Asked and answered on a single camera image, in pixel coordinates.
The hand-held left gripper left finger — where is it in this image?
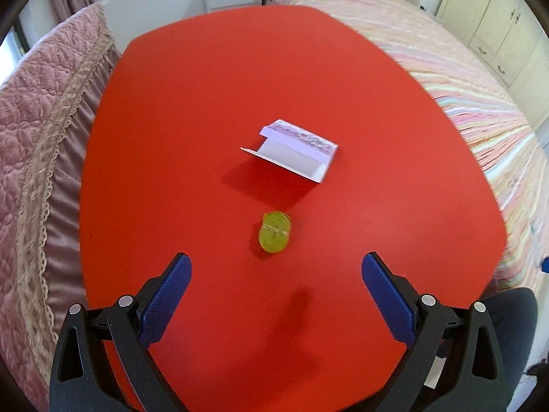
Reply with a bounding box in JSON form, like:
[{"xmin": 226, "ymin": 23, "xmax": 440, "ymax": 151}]
[{"xmin": 49, "ymin": 252, "xmax": 193, "ymax": 412}]

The person's dark trouser leg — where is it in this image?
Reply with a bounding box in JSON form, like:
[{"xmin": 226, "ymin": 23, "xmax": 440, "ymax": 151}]
[{"xmin": 482, "ymin": 287, "xmax": 539, "ymax": 410}]

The white card box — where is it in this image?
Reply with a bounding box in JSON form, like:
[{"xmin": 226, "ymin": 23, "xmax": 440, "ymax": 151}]
[{"xmin": 240, "ymin": 118, "xmax": 339, "ymax": 184}]

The cream wardrobe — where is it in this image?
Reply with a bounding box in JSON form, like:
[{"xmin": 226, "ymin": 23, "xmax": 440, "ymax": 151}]
[{"xmin": 435, "ymin": 0, "xmax": 549, "ymax": 131}]

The yellow-green round tape roll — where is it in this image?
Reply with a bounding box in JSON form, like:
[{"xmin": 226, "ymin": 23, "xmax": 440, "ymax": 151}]
[{"xmin": 257, "ymin": 210, "xmax": 294, "ymax": 254}]

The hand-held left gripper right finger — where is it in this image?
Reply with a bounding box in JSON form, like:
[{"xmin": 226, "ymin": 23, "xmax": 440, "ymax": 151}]
[{"xmin": 361, "ymin": 252, "xmax": 507, "ymax": 412}]

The pink quilted cover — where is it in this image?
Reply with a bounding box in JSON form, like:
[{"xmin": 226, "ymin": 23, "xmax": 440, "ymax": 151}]
[{"xmin": 0, "ymin": 2, "xmax": 123, "ymax": 408}]

